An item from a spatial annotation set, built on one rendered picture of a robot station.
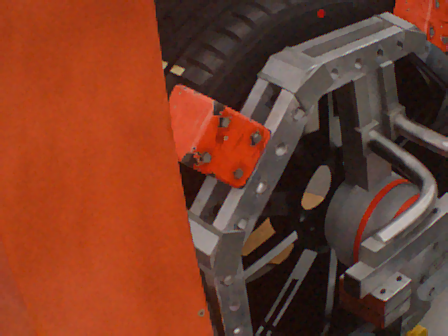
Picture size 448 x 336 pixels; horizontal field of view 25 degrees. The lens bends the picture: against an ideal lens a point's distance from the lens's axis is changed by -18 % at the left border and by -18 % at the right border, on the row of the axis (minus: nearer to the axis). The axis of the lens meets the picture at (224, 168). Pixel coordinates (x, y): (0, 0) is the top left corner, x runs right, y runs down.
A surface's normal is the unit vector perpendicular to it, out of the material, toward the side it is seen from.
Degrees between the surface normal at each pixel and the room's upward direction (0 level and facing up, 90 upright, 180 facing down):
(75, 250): 90
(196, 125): 45
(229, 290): 90
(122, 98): 90
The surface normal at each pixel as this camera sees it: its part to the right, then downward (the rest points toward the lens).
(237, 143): 0.61, 0.34
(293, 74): -0.65, -0.31
